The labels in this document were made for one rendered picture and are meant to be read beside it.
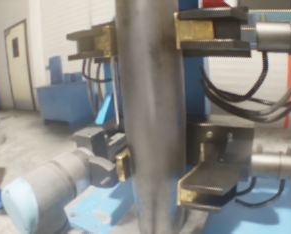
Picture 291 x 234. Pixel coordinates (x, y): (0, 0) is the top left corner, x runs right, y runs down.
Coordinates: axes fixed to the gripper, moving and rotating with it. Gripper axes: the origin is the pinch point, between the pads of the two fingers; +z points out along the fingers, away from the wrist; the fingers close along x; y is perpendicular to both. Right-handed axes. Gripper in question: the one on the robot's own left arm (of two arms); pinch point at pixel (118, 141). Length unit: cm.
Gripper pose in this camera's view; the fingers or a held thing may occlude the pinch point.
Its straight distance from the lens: 56.6
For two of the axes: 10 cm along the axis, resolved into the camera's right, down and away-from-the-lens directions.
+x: 0.8, 9.6, 2.8
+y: -8.9, -0.6, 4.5
